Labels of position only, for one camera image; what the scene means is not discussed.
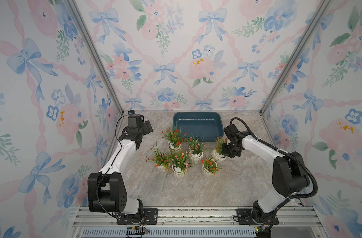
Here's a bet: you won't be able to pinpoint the potted plant orange flowers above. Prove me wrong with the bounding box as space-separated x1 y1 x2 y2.
201 157 222 176
211 137 227 162

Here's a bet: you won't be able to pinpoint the potted plant orange flowers front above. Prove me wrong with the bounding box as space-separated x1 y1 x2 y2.
201 157 222 176

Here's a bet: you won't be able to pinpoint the potted plant pink flowers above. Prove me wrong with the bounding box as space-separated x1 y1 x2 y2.
169 151 194 179
188 137 205 164

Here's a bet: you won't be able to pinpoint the potted plant red flowers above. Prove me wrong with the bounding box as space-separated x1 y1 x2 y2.
146 144 172 171
161 129 186 152

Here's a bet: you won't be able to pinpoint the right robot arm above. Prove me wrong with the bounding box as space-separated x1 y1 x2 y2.
222 124 318 224

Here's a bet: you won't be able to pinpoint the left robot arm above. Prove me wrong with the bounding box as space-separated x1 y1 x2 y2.
87 115 153 215

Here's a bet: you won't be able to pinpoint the potted plant red flowers back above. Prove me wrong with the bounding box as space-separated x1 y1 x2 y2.
161 129 186 152

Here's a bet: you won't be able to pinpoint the teal plastic storage box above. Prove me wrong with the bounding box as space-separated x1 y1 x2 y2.
173 112 224 142

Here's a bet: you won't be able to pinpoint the potted plant pink flowers front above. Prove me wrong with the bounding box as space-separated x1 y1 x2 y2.
169 151 194 179

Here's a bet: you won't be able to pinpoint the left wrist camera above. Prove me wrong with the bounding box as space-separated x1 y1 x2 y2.
128 110 144 129

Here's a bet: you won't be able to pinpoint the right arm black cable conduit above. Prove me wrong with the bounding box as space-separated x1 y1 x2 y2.
229 117 319 199

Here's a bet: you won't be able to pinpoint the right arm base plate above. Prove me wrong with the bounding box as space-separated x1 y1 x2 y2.
233 208 279 226

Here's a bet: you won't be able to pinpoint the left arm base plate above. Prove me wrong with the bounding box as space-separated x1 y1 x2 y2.
116 208 158 225

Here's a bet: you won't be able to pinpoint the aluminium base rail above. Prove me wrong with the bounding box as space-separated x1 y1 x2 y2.
68 207 329 238

